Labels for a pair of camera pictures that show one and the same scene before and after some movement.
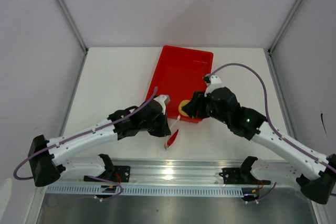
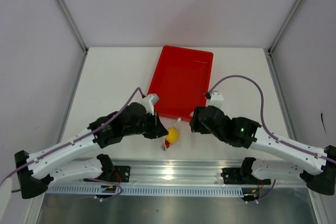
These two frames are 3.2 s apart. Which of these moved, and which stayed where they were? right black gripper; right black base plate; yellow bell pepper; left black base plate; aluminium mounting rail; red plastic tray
Moved: right black gripper; yellow bell pepper
Stayed: left black base plate; right black base plate; aluminium mounting rail; red plastic tray
